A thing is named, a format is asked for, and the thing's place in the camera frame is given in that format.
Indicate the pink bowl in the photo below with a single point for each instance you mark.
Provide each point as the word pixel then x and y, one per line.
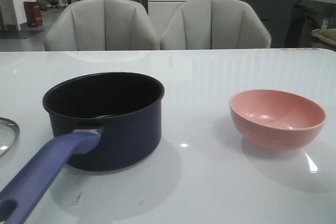
pixel 276 120

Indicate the glass pot lid blue knob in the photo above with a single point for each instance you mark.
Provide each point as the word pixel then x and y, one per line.
pixel 10 132

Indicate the grey upholstered chair right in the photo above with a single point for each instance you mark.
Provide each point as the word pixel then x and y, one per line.
pixel 214 24

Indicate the grey upholstered chair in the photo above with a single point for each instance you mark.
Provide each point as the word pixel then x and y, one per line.
pixel 214 24
pixel 96 25

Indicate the grey upholstered chair left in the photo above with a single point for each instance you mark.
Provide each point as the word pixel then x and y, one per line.
pixel 96 25

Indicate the red trash bin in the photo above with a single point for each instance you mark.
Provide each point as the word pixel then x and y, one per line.
pixel 33 13

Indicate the dark appliance at right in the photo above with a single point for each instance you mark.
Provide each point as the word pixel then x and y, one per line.
pixel 306 16

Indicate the beige cushion at right edge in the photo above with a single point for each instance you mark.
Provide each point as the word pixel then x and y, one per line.
pixel 324 38

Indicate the dark blue saucepan purple handle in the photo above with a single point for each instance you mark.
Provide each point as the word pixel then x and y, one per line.
pixel 100 122

